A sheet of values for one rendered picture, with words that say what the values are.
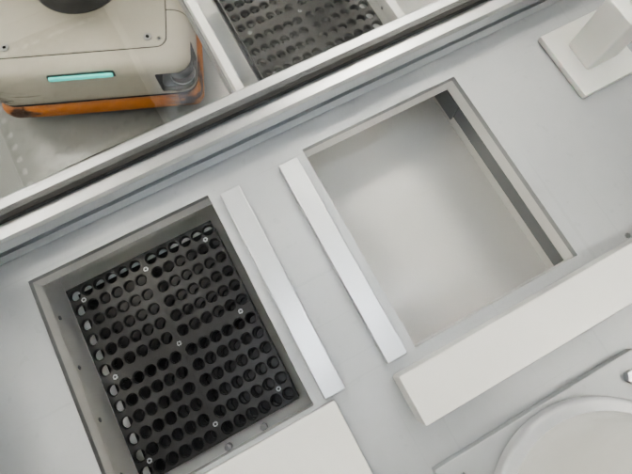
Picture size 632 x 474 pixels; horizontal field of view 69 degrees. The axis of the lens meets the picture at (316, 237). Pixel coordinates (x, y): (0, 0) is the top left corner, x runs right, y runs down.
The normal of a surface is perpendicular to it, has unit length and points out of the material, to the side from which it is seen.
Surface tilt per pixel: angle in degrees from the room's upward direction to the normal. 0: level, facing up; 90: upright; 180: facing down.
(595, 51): 90
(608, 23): 90
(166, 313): 0
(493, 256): 0
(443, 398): 0
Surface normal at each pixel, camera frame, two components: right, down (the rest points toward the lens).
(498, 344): 0.02, -0.25
